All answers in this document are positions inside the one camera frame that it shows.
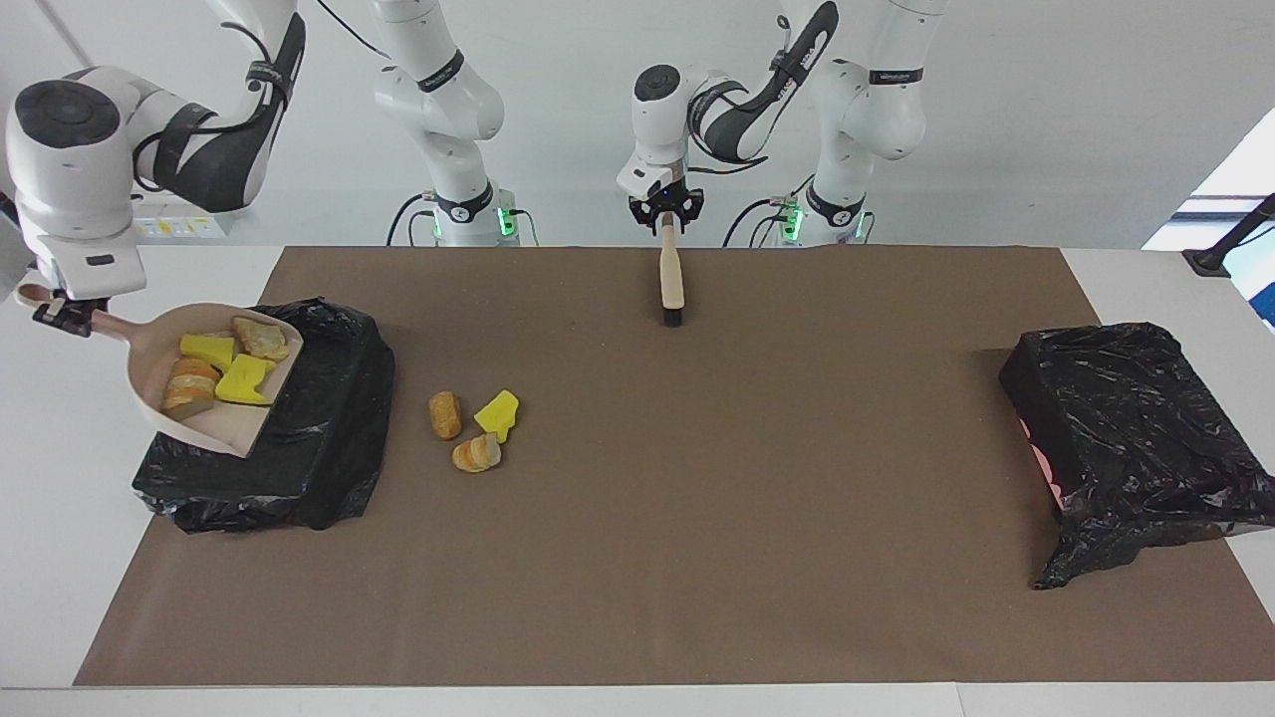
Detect yellow notched sponge piece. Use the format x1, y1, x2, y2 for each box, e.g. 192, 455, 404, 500
214, 354, 277, 406

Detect beige hand brush black bristles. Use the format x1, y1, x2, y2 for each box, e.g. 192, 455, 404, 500
658, 224, 686, 329

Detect white wall socket box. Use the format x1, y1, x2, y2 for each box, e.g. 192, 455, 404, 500
133, 202, 245, 240

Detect bin lined with black bag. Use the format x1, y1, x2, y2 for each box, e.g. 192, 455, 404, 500
131, 296, 396, 535

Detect pale crusty bread piece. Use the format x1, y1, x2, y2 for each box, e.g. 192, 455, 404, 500
232, 316, 291, 361

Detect orange striped bread piece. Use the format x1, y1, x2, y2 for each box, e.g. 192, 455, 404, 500
161, 358, 222, 417
451, 432, 503, 474

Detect yellow wedge sponge piece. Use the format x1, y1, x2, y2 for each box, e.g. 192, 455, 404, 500
179, 334, 236, 371

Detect beige plastic dustpan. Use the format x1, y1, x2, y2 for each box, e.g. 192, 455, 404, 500
15, 284, 305, 459

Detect brown paper table mat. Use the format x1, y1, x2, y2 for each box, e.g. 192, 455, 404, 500
73, 246, 1275, 687

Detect pink bin with black bag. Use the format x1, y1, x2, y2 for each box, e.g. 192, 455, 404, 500
998, 321, 1275, 591

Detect black base cables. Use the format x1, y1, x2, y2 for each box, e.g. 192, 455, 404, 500
386, 194, 540, 248
723, 154, 820, 248

